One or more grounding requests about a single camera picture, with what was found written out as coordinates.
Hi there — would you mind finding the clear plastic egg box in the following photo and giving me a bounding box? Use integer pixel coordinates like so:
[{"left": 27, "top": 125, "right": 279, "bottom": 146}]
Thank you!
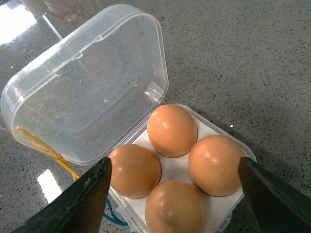
[{"left": 0, "top": 3, "right": 257, "bottom": 233}]

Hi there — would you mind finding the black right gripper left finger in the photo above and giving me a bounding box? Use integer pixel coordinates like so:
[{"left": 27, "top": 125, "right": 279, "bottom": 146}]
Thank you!
[{"left": 13, "top": 157, "right": 112, "bottom": 233}]

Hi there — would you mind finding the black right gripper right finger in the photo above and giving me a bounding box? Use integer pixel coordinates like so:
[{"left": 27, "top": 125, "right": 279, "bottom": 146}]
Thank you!
[{"left": 238, "top": 157, "right": 311, "bottom": 233}]

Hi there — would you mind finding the brown egg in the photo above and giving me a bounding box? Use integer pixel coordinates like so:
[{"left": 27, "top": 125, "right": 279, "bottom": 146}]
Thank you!
[
  {"left": 147, "top": 104, "right": 198, "bottom": 158},
  {"left": 145, "top": 180, "right": 207, "bottom": 233},
  {"left": 188, "top": 134, "right": 245, "bottom": 197},
  {"left": 109, "top": 144, "right": 162, "bottom": 199}
]

